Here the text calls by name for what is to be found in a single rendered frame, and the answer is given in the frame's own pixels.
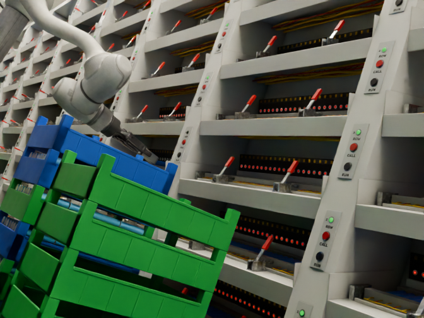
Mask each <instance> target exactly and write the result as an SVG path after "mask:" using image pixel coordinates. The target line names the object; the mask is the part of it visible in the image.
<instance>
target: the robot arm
mask: <svg viewBox="0 0 424 318"><path fill-rule="evenodd" d="M53 3H54V0H5V1H4V4H5V7H4V8H3V10H2V11H1V12H0V63H1V62H2V61H3V59H4V58H5V56H6V54H7V53H8V52H9V50H10V48H11V47H12V46H13V44H14V43H15V42H16V40H17V38H18V37H19V36H20V34H21V32H22V31H23V29H24V28H25V27H26V25H27V23H28V22H32V21H34V22H35V23H36V24H37V25H38V26H39V27H40V28H41V29H42V30H44V31H46V32H47V33H49V34H51V35H54V36H56V37H58V38H61V39H63V40H65V41H67V42H69V43H71V44H74V45H76V46H78V47H79V48H81V49H82V50H83V52H84V53H85V56H86V61H85V63H84V65H83V67H84V70H85V72H84V78H83V79H82V80H79V81H76V80H75V79H71V78H63V79H61V80H60V81H59V82H58V83H57V84H56V86H55V87H54V89H53V91H52V97H53V98H54V100H55V101H56V102H57V103H58V104H59V105H60V106H61V107H62V108H63V109H64V110H65V111H66V112H67V113H68V114H70V115H71V116H73V117H74V118H75V119H78V120H80V121H82V122H84V123H85V124H86V125H88V126H90V127H91V128H92V129H94V130H95V131H96V132H101V133H102V134H103V135H105V136H106V137H108V138H109V137H111V136H112V138H114V139H116V140H118V142H120V143H122V144H123V145H124V146H126V147H127V148H129V149H130V150H131V151H133V152H136V153H138V154H139V155H141V156H143V157H144V159H145V160H146V161H148V162H149V163H150V164H151V163H153V164H155V163H156V162H157V160H158V159H159V158H158V157H157V156H156V155H155V154H154V153H152V152H151V151H150V150H149V149H147V148H146V147H147V146H146V145H144V144H143V143H142V142H141V141H140V140H139V139H138V138H137V137H135V136H134V135H133V134H132V132H130V131H129V132H127V131H126V130H125V129H124V128H120V124H121V121H120V120H119V119H118V118H116V117H115V116H114V115H113V112H112V111H111V110H109V109H108V108H107V107H106V106H105V105H104V104H103V102H104V101H106V100H108V99H110V98H111V97H113V96H114V95H115V94H116V93H117V92H118V91H119V90H121V89H122V88H123V86H124V85H125V84H126V83H127V82H128V80H129V78H130V77H131V73H132V67H131V63H130V62H129V60H128V58H126V57H125V56H123V55H122V54H111V53H109V52H105V51H104V50H103V49H102V48H101V46H100V45H99V43H98V42H97V41H96V40H95V39H94V38H93V37H92V36H91V35H89V34H87V33H86V32H84V31H82V30H80V29H79V28H76V27H75V26H72V25H70V24H69V23H66V22H65V21H62V20H60V19H58V18H56V17H55V16H53V15H52V14H51V13H50V12H49V11H50V10H51V8H52V6H53Z"/></svg>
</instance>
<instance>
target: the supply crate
mask: <svg viewBox="0 0 424 318"><path fill-rule="evenodd" d="M73 120H74V117H72V116H70V115H67V114H64V115H63V116H62V119H61V121H60V123H59V125H46V124H47V121H48V118H46V117H43V116H39V117H38V119H37V121H36V124H35V126H34V128H33V131H32V133H31V135H30V138H29V140H28V143H27V144H26V146H29V147H31V148H33V149H35V150H37V151H39V152H41V153H44V154H47V152H48V150H49V149H53V150H56V151H58V152H60V154H59V156H58V157H59V158H62V156H63V154H64V152H65V150H70V151H73V152H75V153H77V157H76V159H75V161H74V164H78V165H86V166H90V167H97V164H98V161H99V159H100V156H101V154H102V153H105V154H108V155H110V156H113V157H115V158H116V159H115V162H114V165H113V167H112V170H111V172H112V173H114V174H117V175H119V176H121V177H124V178H126V179H129V180H131V181H133V182H136V183H138V184H141V185H142V186H145V187H148V188H150V189H153V190H155V191H157V192H160V193H162V194H164V195H168V192H169V190H170V187H171V185H172V182H173V180H174V177H175V173H176V171H177V168H178V165H176V164H174V163H168V165H167V167H166V170H165V171H164V170H162V169H160V168H158V167H156V166H153V165H151V164H149V163H146V162H144V161H142V160H140V159H138V158H135V157H133V156H131V155H128V154H127V153H124V152H122V151H120V150H117V149H115V148H113V147H111V146H109V145H107V144H104V143H102V142H99V141H97V140H96V139H93V138H91V137H88V136H86V135H84V134H81V133H80V132H78V131H75V130H73V129H70V127H71V124H72V123H73Z"/></svg>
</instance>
